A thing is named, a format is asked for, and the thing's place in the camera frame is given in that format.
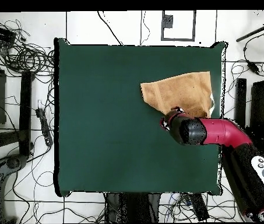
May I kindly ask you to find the tan terry towel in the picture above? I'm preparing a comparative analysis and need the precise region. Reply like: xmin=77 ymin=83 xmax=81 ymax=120
xmin=140 ymin=71 xmax=216 ymax=119

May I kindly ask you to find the dark green table cloth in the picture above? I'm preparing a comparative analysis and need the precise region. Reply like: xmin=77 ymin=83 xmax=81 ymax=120
xmin=53 ymin=37 xmax=228 ymax=198

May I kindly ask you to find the black power adapter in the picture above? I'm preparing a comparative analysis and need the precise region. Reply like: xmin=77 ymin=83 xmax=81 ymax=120
xmin=246 ymin=59 xmax=261 ymax=75

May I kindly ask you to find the dark grey square plate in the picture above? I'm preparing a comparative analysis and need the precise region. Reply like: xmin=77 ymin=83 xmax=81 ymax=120
xmin=161 ymin=14 xmax=174 ymax=29

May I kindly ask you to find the black power strip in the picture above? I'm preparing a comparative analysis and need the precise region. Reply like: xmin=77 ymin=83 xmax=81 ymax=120
xmin=188 ymin=192 xmax=210 ymax=222
xmin=35 ymin=107 xmax=54 ymax=147

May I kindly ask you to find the black tripod pole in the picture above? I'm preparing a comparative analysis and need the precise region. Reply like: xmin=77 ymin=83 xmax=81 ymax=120
xmin=235 ymin=10 xmax=264 ymax=43

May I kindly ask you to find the black electronics box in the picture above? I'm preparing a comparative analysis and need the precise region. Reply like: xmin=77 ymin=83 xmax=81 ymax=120
xmin=0 ymin=23 xmax=17 ymax=44

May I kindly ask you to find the black metal frame stand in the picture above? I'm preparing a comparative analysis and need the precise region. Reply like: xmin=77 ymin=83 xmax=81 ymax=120
xmin=0 ymin=51 xmax=34 ymax=159
xmin=232 ymin=78 xmax=264 ymax=150

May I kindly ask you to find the grey square floor frame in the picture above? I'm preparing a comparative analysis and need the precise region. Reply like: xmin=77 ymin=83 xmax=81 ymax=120
xmin=161 ymin=10 xmax=196 ymax=42

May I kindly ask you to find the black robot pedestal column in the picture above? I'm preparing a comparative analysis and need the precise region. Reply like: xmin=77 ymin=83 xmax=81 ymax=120
xmin=104 ymin=192 xmax=161 ymax=223

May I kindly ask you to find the long black cable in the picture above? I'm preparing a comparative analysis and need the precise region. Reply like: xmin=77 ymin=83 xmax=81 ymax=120
xmin=97 ymin=10 xmax=123 ymax=46

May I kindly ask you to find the grey pedestal leg with caster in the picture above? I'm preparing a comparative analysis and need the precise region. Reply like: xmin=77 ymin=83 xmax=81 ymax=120
xmin=0 ymin=153 xmax=29 ymax=223

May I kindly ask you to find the black coiled cable bundle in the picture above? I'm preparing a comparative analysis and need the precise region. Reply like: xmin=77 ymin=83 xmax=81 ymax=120
xmin=0 ymin=18 xmax=55 ymax=75

